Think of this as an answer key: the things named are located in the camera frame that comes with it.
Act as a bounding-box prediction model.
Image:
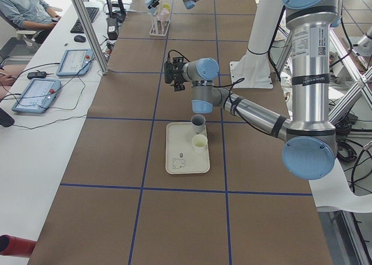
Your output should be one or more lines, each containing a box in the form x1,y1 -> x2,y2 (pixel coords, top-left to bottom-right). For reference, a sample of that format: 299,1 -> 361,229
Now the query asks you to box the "black keyboard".
70,6 -> 101,34

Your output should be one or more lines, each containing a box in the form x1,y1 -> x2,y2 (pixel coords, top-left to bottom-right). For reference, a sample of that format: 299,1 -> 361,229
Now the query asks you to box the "white wire cup rack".
149,2 -> 171,37

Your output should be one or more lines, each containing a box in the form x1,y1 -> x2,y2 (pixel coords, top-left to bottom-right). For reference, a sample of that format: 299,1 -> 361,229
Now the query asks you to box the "yellow plastic cup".
163,3 -> 171,11

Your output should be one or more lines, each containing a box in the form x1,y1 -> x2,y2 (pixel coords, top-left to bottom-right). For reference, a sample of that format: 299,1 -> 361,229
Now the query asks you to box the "pink plastic cup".
156,8 -> 170,22

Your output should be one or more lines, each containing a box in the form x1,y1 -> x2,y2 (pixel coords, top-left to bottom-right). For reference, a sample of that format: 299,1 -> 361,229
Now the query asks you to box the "black power adapter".
27,71 -> 47,80

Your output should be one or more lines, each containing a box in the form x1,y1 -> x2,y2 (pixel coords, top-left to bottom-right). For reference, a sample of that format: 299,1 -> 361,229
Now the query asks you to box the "blue plastic cup front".
149,8 -> 158,16

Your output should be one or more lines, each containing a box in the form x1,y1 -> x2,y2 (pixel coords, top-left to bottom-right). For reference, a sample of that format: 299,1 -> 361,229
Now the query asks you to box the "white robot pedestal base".
230,0 -> 277,89

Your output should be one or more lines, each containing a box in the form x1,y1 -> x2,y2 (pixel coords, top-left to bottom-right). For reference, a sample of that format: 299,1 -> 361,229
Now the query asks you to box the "teach pendant tablet far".
56,49 -> 94,77

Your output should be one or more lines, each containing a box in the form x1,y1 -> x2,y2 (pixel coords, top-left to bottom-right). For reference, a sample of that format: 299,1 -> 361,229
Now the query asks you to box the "red bottle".
1,235 -> 37,258

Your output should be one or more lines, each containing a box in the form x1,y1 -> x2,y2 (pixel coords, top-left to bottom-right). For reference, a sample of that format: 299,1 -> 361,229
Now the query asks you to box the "white chair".
309,160 -> 372,213

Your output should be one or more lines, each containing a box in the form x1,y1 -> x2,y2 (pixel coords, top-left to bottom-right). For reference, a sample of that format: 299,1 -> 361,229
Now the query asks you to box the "cream plastic tray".
165,122 -> 210,174

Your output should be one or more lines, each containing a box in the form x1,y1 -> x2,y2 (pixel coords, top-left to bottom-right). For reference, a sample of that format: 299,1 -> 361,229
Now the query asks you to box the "black computer mouse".
73,35 -> 86,43

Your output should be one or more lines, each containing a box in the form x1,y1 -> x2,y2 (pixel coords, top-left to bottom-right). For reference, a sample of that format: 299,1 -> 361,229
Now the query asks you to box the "teach pendant tablet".
56,49 -> 94,77
12,78 -> 62,114

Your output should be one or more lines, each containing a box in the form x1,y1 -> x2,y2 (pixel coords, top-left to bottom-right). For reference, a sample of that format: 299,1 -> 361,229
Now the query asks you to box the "aluminium frame post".
71,0 -> 108,75

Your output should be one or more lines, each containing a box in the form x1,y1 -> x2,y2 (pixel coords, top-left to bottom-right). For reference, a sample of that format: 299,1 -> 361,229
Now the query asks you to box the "pale cream plastic cup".
192,134 -> 208,153

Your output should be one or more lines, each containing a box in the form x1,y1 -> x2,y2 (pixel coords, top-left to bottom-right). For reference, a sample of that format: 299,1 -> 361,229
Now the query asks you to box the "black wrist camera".
164,61 -> 173,84

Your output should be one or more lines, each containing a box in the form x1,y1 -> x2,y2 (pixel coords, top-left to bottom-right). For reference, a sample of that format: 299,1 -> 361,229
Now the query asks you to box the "teach pendant tablet near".
12,78 -> 62,114

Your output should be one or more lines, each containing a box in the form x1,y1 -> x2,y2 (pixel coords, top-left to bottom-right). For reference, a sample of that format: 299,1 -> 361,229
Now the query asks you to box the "person in blue shirt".
1,0 -> 61,44

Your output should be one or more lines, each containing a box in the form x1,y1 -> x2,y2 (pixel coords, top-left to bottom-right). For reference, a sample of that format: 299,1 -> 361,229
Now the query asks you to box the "grey plastic cup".
191,114 -> 206,134

